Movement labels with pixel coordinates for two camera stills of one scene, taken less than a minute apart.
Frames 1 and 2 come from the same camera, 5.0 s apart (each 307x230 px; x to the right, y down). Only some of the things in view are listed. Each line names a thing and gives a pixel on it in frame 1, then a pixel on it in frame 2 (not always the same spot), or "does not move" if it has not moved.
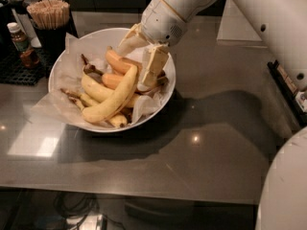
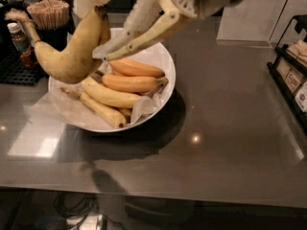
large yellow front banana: [116, 103] -> [79, 58]
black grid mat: [13, 71] does not move
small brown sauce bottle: [19, 38] does not move
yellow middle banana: [95, 87] does not move
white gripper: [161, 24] -> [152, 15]
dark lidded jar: [20, 2] does not move
